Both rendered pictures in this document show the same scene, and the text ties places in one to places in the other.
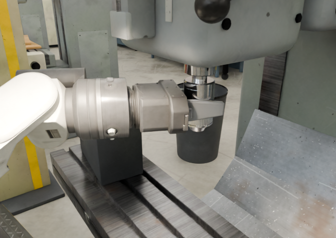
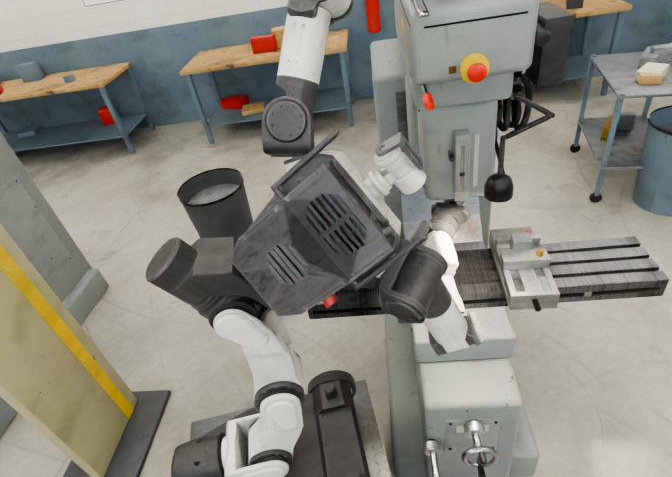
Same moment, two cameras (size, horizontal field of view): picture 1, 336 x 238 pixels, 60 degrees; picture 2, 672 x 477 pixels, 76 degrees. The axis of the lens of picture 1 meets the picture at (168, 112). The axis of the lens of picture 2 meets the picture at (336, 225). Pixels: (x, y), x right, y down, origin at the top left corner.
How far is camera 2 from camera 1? 1.26 m
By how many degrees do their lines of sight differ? 41
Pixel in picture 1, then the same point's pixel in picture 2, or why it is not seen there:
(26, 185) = (120, 421)
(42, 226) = not seen: hidden behind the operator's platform
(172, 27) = (476, 187)
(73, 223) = (219, 398)
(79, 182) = (361, 297)
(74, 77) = (430, 226)
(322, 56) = not seen: hidden behind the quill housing
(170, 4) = (476, 181)
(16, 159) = (97, 403)
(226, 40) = not seen: hidden behind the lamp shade
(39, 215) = (174, 426)
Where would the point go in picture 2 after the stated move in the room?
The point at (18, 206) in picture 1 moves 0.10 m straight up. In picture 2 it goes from (140, 443) to (132, 433)
